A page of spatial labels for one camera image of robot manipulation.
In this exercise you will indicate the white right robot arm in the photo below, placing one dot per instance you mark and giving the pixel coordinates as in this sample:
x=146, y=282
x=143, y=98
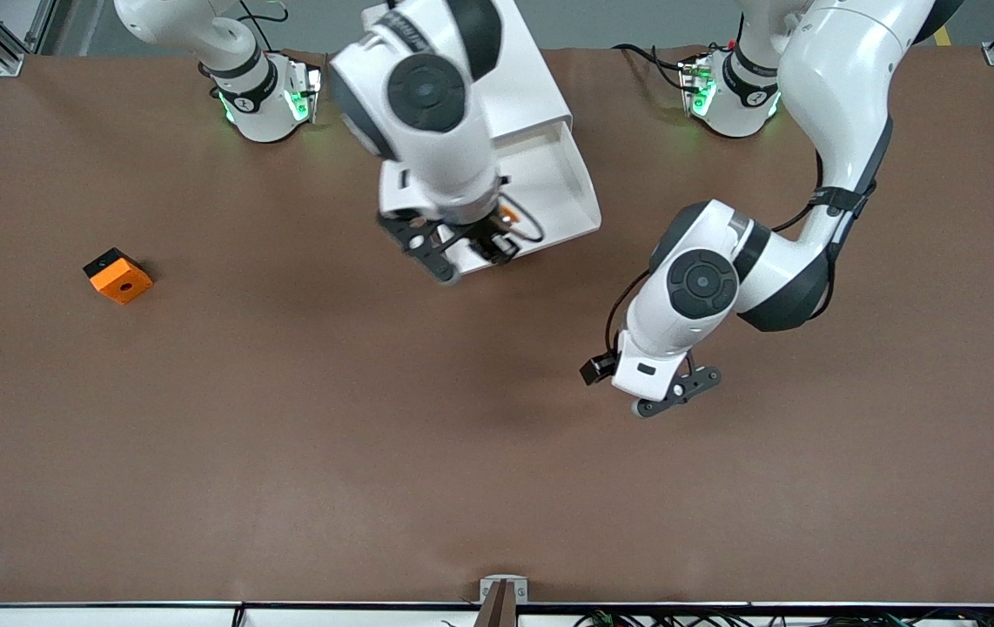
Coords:
x=436, y=131

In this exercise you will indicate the brown wooden post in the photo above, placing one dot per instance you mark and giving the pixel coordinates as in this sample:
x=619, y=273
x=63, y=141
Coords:
x=499, y=610

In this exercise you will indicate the grey metal bracket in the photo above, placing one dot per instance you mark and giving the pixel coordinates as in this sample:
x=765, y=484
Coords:
x=490, y=585

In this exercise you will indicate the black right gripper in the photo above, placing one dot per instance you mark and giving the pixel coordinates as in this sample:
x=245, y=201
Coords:
x=490, y=238

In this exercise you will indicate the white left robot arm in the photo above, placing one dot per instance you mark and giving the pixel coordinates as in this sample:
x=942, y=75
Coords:
x=845, y=87

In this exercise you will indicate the orange and black button box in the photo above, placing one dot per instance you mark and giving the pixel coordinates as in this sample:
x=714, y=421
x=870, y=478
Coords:
x=123, y=283

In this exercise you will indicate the white edge rail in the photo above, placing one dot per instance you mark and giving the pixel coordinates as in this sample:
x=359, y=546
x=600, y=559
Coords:
x=114, y=618

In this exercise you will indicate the white plastic drawer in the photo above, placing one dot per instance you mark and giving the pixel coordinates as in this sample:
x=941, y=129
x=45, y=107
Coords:
x=562, y=200

